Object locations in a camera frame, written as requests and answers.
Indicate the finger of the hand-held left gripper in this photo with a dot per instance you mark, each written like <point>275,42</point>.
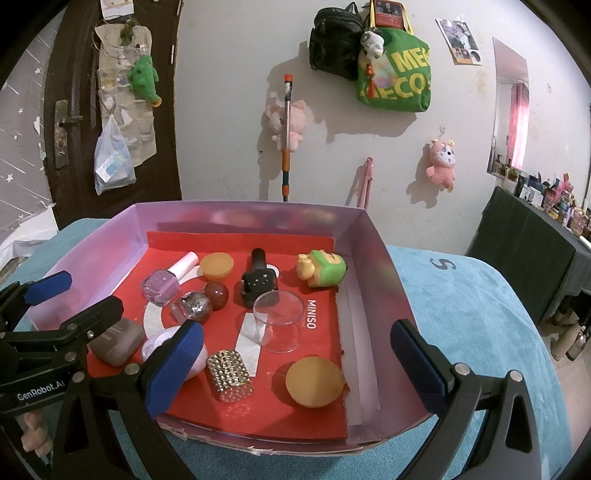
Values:
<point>101,318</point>
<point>46,285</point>

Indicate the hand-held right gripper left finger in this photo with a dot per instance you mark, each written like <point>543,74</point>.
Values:
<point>178,364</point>

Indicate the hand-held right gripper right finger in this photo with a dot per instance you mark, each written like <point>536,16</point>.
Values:
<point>418,364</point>

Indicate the brown eyeshadow case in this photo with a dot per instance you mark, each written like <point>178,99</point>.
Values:
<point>117,344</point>

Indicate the lilac round device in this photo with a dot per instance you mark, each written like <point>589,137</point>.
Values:
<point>154,344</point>

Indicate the glitter bottle brown ball cap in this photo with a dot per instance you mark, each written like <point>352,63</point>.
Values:
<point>198,307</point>

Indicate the pink nail polish bottle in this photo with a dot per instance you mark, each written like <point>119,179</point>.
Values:
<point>159,286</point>

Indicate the amber jelly dome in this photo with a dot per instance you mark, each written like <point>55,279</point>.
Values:
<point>315,381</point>
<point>216,266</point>

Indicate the pink cardboard box red lining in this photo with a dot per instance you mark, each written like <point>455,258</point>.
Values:
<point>360,277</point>

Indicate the clear plastic cup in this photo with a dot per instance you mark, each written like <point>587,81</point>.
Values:
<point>277,323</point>

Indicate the black nail polish bottle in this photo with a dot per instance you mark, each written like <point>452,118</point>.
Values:
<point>258,284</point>

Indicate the green and yellow toy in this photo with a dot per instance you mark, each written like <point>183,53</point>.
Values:
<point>323,270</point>

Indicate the pale pink plush toy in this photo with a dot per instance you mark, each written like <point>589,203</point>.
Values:
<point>37,434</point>

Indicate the white plastic sheet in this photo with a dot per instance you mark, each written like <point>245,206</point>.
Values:
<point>23,240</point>

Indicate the clear plastic bag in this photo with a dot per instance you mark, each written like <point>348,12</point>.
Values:
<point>113,161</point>

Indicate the black cloth covered table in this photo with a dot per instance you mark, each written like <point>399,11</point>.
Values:
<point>521,240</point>

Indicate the pink plush deer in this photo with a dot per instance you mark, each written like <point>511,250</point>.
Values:
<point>442,164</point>

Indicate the row of cosmetics bottles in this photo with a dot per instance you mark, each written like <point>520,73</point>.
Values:
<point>554,198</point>

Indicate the dark wooden door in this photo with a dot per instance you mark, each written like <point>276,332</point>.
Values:
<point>78,69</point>

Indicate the green plush crocodile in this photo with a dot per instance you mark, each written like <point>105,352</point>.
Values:
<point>143,78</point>

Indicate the pink plush pig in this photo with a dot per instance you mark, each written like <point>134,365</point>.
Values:
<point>274,120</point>

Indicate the green tote bag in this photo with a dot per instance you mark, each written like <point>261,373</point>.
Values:
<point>401,78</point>

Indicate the red knot charm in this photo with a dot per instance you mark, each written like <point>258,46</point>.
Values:
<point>371,76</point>

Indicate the black backpack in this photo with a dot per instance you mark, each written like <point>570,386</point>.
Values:
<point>334,41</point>

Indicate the beige hanging wall organizer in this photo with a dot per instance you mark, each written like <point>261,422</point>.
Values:
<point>113,55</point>

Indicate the wall mirror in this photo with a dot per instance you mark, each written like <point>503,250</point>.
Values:
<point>508,106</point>

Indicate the wall photo poster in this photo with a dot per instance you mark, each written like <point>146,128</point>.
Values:
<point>459,41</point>

